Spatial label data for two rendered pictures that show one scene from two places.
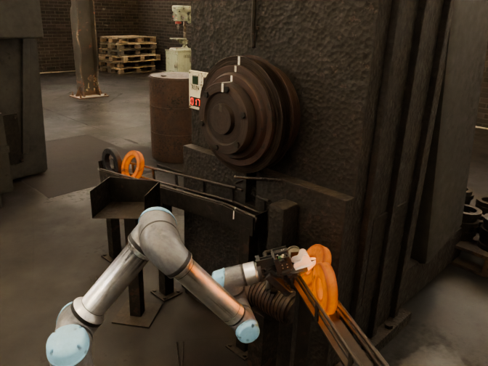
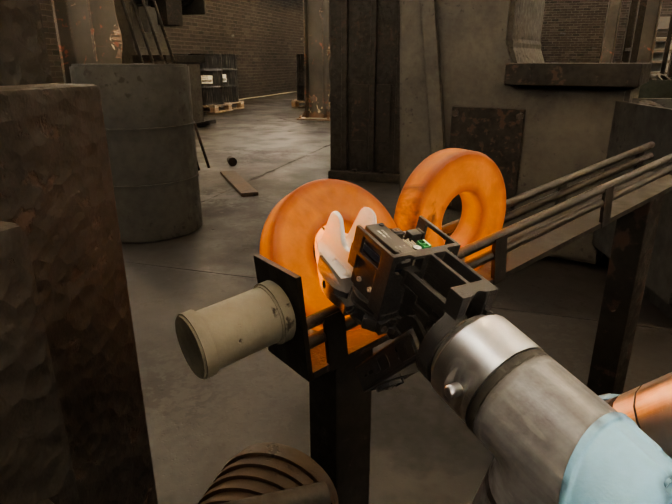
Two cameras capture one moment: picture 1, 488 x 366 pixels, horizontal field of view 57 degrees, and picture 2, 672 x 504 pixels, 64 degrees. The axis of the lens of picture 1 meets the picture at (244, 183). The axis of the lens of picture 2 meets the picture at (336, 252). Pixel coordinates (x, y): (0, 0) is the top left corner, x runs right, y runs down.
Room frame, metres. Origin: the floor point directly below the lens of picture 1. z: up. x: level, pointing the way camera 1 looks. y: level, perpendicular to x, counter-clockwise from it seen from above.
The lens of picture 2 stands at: (1.58, 0.22, 0.89)
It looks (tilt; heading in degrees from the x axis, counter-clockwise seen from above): 20 degrees down; 244
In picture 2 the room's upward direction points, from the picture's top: straight up
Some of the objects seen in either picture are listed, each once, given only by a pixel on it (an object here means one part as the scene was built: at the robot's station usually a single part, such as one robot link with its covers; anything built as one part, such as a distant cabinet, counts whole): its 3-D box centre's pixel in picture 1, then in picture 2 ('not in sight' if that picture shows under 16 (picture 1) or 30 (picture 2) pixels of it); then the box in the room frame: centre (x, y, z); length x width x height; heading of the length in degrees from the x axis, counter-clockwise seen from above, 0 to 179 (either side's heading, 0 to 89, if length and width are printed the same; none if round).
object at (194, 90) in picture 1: (208, 92); not in sight; (2.14, 0.18, 1.15); 0.26 x 0.02 x 0.18; 46
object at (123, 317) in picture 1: (130, 253); not in sight; (2.00, 0.56, 0.36); 0.26 x 0.20 x 0.72; 81
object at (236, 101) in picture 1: (225, 118); not in sight; (1.76, 0.08, 1.11); 0.28 x 0.06 x 0.28; 46
